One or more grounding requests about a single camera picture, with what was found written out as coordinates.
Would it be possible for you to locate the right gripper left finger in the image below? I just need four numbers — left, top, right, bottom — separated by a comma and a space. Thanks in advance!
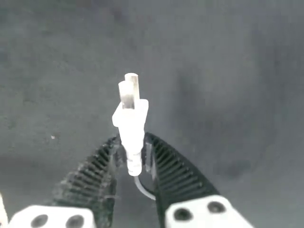
8, 134, 124, 228

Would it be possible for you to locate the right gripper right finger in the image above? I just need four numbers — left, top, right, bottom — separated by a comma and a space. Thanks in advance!
141, 132, 255, 228

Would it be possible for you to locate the white two-prong plug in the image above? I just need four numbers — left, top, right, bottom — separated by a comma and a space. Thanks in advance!
112, 73, 157, 201

